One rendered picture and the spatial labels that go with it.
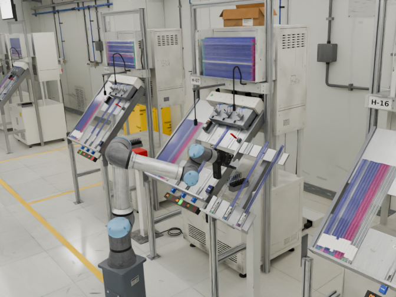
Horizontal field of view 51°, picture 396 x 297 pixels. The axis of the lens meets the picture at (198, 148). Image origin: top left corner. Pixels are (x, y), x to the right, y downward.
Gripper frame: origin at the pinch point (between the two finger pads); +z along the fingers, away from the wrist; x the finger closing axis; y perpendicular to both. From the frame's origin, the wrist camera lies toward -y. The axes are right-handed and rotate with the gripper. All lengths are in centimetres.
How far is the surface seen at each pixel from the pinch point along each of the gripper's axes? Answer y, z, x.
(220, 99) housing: 43, 18, 53
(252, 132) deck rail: 25.3, 21.4, 17.0
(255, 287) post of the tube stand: -64, 35, -14
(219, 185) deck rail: -13.0, 8.3, 16.6
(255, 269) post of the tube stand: -52, 29, -14
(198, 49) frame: 72, 0, 74
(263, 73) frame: 62, 11, 16
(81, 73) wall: 77, 159, 643
